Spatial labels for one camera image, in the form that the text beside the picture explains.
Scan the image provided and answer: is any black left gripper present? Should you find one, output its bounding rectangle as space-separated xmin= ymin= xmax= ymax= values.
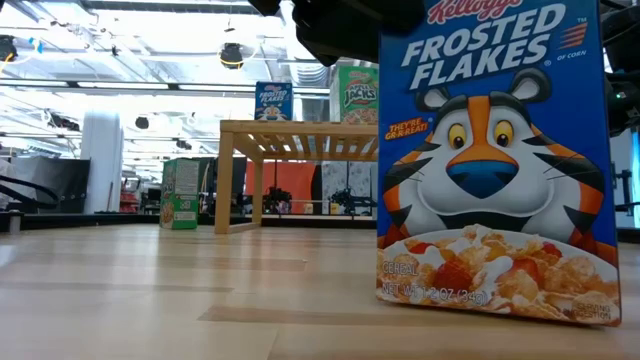
xmin=292 ymin=0 xmax=426 ymax=67

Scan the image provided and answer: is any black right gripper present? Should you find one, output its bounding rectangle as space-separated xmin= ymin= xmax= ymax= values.
xmin=604 ymin=72 xmax=640 ymax=137

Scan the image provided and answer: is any green Apple Jacks cereal box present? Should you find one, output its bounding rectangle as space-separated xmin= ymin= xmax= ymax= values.
xmin=329 ymin=65 xmax=380 ymax=125
xmin=159 ymin=157 xmax=201 ymax=231

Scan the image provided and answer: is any blue Frosted Flakes cereal box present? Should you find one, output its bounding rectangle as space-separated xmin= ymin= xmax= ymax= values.
xmin=375 ymin=0 xmax=623 ymax=328
xmin=254 ymin=81 xmax=295 ymax=122

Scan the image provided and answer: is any wooden slatted shelf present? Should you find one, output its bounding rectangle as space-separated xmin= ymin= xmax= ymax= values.
xmin=213 ymin=119 xmax=380 ymax=235

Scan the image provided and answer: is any white round column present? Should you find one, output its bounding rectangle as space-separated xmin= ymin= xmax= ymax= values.
xmin=79 ymin=109 xmax=125 ymax=215

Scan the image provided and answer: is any dark grey partition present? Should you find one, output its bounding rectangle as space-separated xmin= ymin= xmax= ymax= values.
xmin=9 ymin=157 xmax=92 ymax=215

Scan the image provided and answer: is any black ceiling device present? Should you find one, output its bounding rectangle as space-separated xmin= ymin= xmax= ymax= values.
xmin=0 ymin=34 xmax=19 ymax=64

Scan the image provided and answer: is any black curved chair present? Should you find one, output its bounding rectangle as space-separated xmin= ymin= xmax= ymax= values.
xmin=0 ymin=174 xmax=60 ymax=211

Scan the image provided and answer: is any silver ribbed ventilation duct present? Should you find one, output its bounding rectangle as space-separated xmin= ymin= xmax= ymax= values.
xmin=292 ymin=62 xmax=334 ymax=121

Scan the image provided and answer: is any black ceiling camera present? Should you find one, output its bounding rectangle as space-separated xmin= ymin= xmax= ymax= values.
xmin=218 ymin=42 xmax=245 ymax=70

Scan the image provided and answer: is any orange wall panel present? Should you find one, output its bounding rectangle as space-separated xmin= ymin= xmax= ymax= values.
xmin=243 ymin=160 xmax=319 ymax=216

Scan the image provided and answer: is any black aluminium table frame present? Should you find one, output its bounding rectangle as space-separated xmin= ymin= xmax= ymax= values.
xmin=0 ymin=213 xmax=379 ymax=230

